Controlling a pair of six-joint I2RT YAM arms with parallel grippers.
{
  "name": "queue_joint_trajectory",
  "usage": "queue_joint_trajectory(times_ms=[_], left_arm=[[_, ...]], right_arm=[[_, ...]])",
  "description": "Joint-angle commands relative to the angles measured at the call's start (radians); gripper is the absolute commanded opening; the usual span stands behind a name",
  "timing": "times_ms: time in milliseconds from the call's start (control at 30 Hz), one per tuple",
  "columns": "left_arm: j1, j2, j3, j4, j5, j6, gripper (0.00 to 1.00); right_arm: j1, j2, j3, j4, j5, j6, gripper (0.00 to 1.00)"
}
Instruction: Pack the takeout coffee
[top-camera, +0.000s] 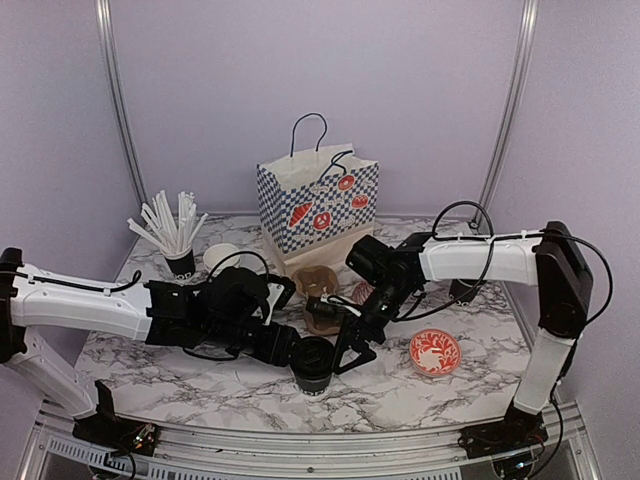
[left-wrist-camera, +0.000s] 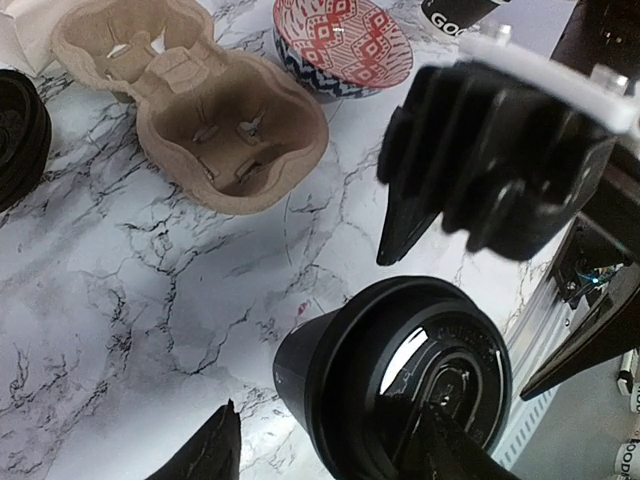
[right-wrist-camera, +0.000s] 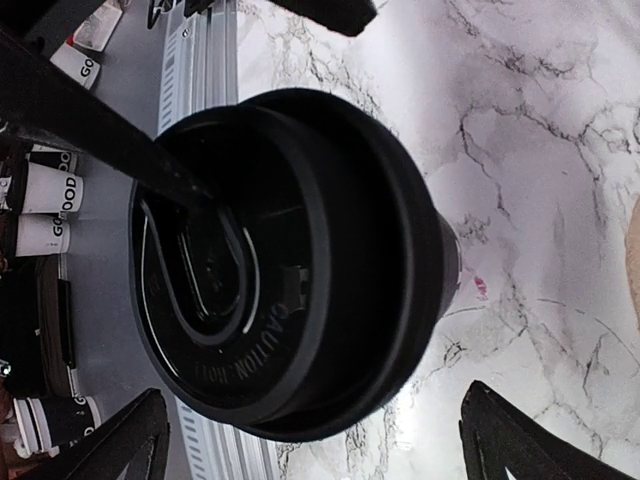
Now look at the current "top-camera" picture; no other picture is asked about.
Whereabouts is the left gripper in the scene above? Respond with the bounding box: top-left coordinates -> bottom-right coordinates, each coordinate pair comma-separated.
203,318 -> 309,367

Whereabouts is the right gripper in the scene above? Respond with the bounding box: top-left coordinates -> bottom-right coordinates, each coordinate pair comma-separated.
333,279 -> 416,375

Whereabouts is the black paper coffee cup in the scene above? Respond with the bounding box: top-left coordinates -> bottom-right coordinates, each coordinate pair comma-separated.
449,279 -> 478,306

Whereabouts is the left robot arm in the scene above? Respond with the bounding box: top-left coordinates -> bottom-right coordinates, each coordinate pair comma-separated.
1,247 -> 300,445

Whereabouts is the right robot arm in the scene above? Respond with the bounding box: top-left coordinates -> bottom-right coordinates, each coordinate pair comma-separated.
332,221 -> 600,448

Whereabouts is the checkered paper takeout bag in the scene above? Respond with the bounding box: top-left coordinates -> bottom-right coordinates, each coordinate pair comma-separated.
256,112 -> 380,276

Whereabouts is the red patterned bowl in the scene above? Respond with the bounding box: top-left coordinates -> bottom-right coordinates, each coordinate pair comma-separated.
351,281 -> 374,305

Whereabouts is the cardboard cup carrier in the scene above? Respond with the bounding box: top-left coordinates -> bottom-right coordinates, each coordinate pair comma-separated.
292,266 -> 340,336

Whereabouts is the red floral bowl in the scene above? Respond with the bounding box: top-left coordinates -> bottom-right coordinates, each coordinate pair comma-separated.
409,329 -> 462,378

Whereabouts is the stack of paper cups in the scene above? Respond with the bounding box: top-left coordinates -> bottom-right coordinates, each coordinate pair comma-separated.
202,243 -> 240,273

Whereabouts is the black cup holding straws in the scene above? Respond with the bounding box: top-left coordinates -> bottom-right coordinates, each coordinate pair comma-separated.
164,246 -> 196,280

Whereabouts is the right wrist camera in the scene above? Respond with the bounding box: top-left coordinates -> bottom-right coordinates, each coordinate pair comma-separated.
305,296 -> 361,317

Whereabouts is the aluminium front rail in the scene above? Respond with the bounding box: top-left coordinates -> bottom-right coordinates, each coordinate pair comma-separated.
14,397 -> 601,480

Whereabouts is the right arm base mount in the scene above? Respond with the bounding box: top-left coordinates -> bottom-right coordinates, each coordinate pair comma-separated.
457,414 -> 549,459

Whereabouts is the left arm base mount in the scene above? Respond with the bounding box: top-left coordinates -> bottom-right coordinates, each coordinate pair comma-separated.
72,381 -> 160,456

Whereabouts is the left aluminium frame post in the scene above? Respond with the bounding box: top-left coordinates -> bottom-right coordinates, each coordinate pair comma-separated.
95,0 -> 147,203

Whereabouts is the aluminium frame post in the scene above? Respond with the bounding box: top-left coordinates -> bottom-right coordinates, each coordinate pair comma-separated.
479,0 -> 540,211
95,0 -> 147,203

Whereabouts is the right aluminium frame post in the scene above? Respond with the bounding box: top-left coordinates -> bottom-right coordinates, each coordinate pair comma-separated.
479,0 -> 540,211

